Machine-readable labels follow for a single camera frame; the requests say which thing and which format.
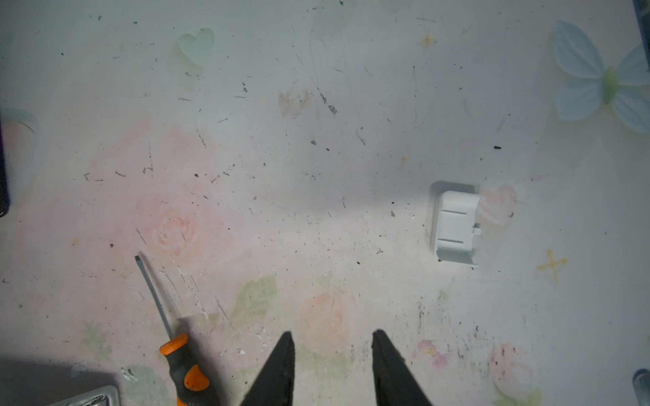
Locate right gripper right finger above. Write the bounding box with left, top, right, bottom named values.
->
left=372, top=329, right=433, bottom=406

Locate orange black screwdriver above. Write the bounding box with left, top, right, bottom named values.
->
left=135, top=255, right=220, bottom=406

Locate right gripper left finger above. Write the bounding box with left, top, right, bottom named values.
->
left=240, top=331, right=296, bottom=406

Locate white remote control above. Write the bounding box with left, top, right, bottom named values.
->
left=49, top=385, right=120, bottom=406

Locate white battery cover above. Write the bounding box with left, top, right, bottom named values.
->
left=430, top=181, right=482, bottom=267

